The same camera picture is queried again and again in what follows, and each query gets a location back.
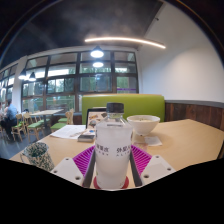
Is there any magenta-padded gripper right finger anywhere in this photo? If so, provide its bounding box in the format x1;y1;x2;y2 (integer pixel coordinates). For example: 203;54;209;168
128;143;177;188

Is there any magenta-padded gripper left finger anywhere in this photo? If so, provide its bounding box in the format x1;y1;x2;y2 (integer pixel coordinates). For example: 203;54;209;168
50;144;98;189

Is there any frosted water bottle black cap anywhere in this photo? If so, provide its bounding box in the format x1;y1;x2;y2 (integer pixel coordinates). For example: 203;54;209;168
94;102;134;190

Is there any white paper napkin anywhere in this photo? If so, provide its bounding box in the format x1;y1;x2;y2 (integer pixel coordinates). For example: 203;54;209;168
143;134;164;148

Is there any flat round red coaster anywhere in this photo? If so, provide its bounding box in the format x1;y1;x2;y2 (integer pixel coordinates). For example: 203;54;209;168
92;175;130;190

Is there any white paper sheet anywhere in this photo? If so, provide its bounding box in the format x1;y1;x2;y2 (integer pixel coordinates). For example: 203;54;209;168
49;124;87;140

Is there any white ceramic bowl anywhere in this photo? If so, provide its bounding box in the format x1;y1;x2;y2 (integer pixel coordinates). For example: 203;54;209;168
126;114;161;137

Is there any green speckled ceramic mug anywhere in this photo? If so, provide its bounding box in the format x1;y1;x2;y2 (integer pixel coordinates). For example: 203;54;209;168
19;141;56;173

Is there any green upholstered bench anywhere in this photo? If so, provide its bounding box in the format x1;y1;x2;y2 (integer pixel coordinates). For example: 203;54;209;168
81;93;166;125

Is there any group of green-seated wooden chairs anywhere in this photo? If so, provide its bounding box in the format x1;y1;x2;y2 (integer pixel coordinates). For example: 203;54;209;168
11;108;76;143

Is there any light wooden dining table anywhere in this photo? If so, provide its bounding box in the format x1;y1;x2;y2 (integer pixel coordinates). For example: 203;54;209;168
29;108;64;131

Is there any person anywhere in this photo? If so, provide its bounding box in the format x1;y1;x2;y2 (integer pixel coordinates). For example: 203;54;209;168
0;99;19;141

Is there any long curved ceiling light strip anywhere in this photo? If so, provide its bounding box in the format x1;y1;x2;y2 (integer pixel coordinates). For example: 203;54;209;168
83;35;167;50

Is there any large dark-framed window wall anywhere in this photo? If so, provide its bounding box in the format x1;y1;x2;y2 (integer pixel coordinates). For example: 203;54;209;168
0;50;139;114

